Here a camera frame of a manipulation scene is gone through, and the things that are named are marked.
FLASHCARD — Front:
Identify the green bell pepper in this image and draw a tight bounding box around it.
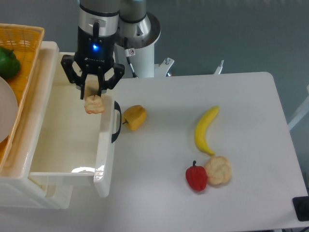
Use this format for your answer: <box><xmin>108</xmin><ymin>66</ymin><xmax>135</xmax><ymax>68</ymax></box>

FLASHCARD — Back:
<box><xmin>0</xmin><ymin>46</ymin><xmax>21</xmax><ymax>80</ymax></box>

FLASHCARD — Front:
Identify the red bell pepper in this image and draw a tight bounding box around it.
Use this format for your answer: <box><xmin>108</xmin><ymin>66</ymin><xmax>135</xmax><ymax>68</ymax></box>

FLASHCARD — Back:
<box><xmin>185</xmin><ymin>160</ymin><xmax>208</xmax><ymax>191</ymax></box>

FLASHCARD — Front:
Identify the yellow bell pepper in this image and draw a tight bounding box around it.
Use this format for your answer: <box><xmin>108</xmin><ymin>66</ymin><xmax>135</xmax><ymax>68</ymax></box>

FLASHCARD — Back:
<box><xmin>122</xmin><ymin>105</ymin><xmax>147</xmax><ymax>131</ymax></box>

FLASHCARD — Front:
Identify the upper white drawer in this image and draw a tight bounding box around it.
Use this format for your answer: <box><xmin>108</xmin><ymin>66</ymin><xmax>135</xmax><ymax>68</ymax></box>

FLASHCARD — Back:
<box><xmin>29</xmin><ymin>64</ymin><xmax>117</xmax><ymax>197</ymax></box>

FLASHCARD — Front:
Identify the white drawer cabinet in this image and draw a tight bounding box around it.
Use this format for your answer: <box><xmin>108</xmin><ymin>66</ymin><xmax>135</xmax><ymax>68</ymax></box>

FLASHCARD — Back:
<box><xmin>0</xmin><ymin>41</ymin><xmax>74</xmax><ymax>210</ymax></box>

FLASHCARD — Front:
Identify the white plate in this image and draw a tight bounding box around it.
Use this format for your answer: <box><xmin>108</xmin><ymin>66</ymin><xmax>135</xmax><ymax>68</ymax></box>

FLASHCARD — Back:
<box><xmin>0</xmin><ymin>77</ymin><xmax>18</xmax><ymax>142</ymax></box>

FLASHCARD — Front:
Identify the round bread roll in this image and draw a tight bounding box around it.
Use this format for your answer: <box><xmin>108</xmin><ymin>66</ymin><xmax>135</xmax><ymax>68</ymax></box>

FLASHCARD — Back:
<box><xmin>204</xmin><ymin>156</ymin><xmax>232</xmax><ymax>186</ymax></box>

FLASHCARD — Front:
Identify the orange woven basket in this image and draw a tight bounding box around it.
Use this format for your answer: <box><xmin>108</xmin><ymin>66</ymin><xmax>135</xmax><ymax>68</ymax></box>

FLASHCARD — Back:
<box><xmin>0</xmin><ymin>23</ymin><xmax>45</xmax><ymax>169</ymax></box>

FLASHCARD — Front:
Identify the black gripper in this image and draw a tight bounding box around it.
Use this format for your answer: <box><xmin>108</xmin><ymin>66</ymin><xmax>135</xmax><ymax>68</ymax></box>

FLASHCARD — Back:
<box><xmin>61</xmin><ymin>28</ymin><xmax>125</xmax><ymax>100</ymax></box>

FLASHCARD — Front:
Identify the yellow banana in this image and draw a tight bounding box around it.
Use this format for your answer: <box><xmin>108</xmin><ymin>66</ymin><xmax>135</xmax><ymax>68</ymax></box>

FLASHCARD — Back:
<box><xmin>194</xmin><ymin>106</ymin><xmax>220</xmax><ymax>156</ymax></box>

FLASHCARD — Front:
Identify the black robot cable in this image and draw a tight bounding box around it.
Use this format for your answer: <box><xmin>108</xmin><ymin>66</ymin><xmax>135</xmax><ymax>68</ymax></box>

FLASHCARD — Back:
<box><xmin>123</xmin><ymin>36</ymin><xmax>139</xmax><ymax>78</ymax></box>

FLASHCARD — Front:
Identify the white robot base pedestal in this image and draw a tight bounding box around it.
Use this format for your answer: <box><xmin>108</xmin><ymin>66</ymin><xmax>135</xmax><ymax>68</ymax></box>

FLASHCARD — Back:
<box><xmin>114</xmin><ymin>12</ymin><xmax>174</xmax><ymax>78</ymax></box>

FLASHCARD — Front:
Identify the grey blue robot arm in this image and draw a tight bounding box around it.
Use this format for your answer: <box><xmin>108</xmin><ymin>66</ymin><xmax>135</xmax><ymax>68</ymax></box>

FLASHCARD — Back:
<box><xmin>61</xmin><ymin>0</ymin><xmax>146</xmax><ymax>99</ymax></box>

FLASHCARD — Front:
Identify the black device at edge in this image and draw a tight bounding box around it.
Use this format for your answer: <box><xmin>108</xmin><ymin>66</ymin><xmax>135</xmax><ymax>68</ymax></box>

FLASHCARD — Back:
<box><xmin>292</xmin><ymin>196</ymin><xmax>309</xmax><ymax>221</ymax></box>

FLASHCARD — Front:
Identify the square bread piece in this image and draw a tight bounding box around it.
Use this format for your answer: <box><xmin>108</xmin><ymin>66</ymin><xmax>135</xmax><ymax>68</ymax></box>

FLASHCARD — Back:
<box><xmin>84</xmin><ymin>80</ymin><xmax>105</xmax><ymax>114</ymax></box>

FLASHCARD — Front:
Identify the black drawer handle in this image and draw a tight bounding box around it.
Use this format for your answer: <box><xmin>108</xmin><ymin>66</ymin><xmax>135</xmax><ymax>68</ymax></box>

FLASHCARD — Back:
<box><xmin>111</xmin><ymin>101</ymin><xmax>122</xmax><ymax>143</ymax></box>

